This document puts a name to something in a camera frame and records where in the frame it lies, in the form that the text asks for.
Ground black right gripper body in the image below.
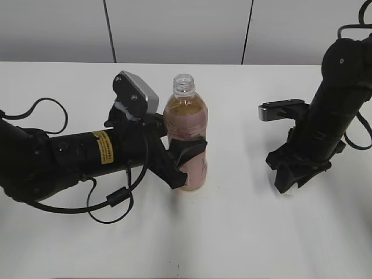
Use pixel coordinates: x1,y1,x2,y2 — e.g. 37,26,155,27
266,127,346,174

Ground pink label tea bottle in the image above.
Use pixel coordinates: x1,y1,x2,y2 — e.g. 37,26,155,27
163,74,208,191

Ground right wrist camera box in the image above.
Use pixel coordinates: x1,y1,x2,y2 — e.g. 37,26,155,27
258,99,309,122

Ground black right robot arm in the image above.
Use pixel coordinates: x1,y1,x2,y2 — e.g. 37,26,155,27
259,38,371,194

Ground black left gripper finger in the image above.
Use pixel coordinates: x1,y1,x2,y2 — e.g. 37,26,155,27
156,146,187,189
169,138,208,167

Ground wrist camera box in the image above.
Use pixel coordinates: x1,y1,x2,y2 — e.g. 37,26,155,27
258,99,309,122
113,70,159,121

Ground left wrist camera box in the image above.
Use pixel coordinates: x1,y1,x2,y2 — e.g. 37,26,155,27
113,70,159,121

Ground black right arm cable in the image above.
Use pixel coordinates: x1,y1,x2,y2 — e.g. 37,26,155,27
337,0,372,151

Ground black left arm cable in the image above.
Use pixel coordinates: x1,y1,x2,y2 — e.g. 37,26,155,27
0,98,151,224

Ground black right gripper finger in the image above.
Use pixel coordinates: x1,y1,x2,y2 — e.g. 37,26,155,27
274,167,299,194
296,167,330,189

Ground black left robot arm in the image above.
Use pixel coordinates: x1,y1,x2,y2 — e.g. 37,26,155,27
1,108,207,202

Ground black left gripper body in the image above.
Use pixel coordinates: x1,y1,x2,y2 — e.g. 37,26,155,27
104,102,174,177

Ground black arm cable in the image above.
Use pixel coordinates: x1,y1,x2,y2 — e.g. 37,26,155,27
0,98,151,224
337,0,372,151

